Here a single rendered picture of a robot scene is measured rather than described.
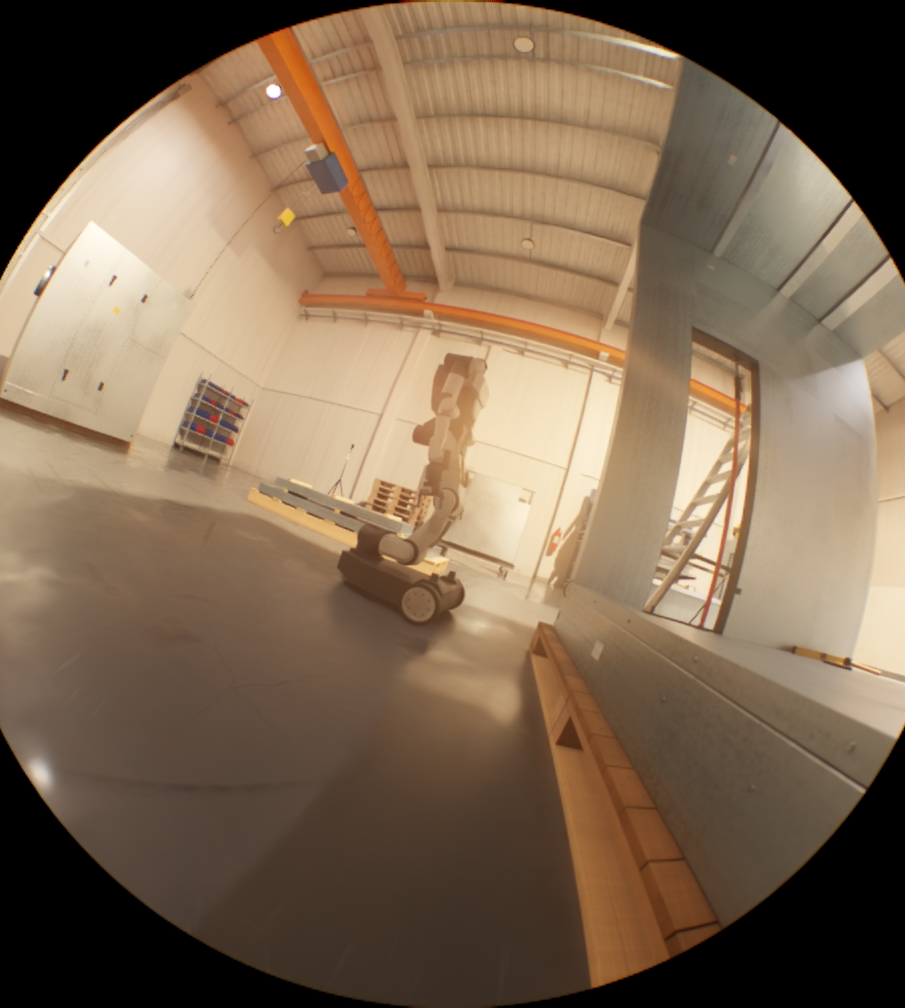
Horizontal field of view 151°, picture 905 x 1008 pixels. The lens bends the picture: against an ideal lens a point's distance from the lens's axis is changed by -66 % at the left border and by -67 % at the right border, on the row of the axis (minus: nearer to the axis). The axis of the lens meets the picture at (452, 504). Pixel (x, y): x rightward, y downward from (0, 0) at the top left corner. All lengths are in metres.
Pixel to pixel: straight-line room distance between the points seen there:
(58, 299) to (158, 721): 4.35
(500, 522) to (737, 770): 5.69
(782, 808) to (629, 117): 8.12
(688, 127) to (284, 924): 3.19
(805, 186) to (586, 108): 5.63
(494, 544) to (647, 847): 5.57
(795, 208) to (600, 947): 3.31
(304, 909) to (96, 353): 4.72
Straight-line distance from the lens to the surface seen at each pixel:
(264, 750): 0.68
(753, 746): 0.50
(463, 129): 8.71
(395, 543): 1.83
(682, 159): 2.83
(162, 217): 10.13
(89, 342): 4.71
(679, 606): 4.15
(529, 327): 9.77
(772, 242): 3.21
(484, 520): 5.93
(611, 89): 7.89
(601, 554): 1.69
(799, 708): 0.46
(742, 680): 0.53
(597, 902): 0.64
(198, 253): 10.53
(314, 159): 8.12
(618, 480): 1.75
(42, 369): 4.61
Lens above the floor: 0.48
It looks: 4 degrees up
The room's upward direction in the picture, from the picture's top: 19 degrees clockwise
